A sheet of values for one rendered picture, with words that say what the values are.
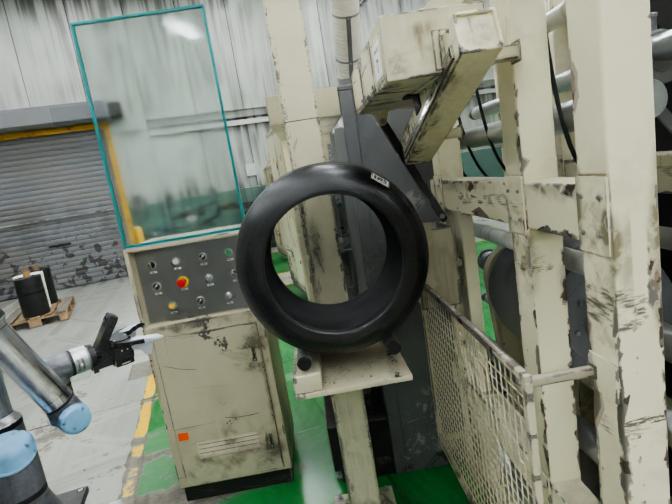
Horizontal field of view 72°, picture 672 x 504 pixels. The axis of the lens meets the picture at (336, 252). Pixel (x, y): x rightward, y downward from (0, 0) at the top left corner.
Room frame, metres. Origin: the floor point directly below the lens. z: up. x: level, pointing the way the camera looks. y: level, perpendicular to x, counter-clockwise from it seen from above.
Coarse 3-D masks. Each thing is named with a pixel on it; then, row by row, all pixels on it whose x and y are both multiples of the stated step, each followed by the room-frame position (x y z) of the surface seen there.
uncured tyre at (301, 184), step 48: (288, 192) 1.34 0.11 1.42; (336, 192) 1.34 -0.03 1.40; (384, 192) 1.36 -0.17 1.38; (240, 240) 1.37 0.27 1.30; (240, 288) 1.38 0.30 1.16; (288, 288) 1.65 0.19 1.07; (384, 288) 1.63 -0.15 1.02; (288, 336) 1.34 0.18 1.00; (336, 336) 1.34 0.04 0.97; (384, 336) 1.38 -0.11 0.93
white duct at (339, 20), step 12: (336, 0) 2.08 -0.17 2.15; (348, 0) 2.07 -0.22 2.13; (336, 12) 2.11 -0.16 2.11; (348, 12) 2.10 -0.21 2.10; (336, 24) 2.15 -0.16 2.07; (336, 36) 2.19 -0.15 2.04; (336, 48) 2.23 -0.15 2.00; (360, 48) 2.25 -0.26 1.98; (336, 60) 2.27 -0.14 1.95; (348, 72) 2.27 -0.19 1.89
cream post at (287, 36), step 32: (288, 0) 1.72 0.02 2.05; (288, 32) 1.72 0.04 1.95; (288, 64) 1.72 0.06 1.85; (288, 96) 1.72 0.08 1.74; (288, 128) 1.72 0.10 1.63; (320, 128) 1.73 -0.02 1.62; (320, 160) 1.72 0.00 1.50; (320, 224) 1.72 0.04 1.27; (320, 256) 1.72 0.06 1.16; (320, 288) 1.72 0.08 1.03; (352, 416) 1.72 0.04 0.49; (352, 448) 1.72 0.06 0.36; (352, 480) 1.72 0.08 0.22
